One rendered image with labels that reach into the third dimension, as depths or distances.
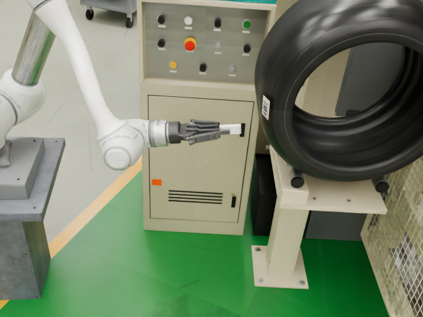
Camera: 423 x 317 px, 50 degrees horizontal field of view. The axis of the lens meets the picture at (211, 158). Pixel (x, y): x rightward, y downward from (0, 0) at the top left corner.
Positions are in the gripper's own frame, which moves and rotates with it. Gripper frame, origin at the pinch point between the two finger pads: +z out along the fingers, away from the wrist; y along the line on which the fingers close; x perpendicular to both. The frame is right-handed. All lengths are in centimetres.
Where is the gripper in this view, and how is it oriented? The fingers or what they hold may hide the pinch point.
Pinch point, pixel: (230, 129)
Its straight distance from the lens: 149.7
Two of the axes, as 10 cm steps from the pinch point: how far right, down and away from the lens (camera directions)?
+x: 0.8, 8.1, 5.8
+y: 0.2, -5.8, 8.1
